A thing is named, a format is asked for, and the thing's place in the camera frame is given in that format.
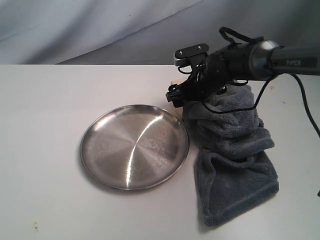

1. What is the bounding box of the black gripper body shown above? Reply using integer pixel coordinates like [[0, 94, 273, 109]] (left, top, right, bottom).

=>
[[180, 42, 253, 102]]

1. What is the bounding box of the light wooden cube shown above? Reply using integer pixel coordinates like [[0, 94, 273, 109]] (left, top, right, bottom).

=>
[[170, 78, 185, 92]]

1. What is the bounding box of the grey-blue fleece towel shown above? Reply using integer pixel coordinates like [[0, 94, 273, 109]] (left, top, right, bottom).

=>
[[182, 85, 279, 227]]

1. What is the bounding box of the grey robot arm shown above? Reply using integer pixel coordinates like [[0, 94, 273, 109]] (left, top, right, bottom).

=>
[[166, 40, 320, 108]]

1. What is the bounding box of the round stainless steel plate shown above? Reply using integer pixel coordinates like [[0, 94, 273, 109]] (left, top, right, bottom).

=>
[[79, 104, 190, 191]]

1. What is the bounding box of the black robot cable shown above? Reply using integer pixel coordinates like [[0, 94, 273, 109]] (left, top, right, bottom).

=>
[[201, 26, 320, 140]]

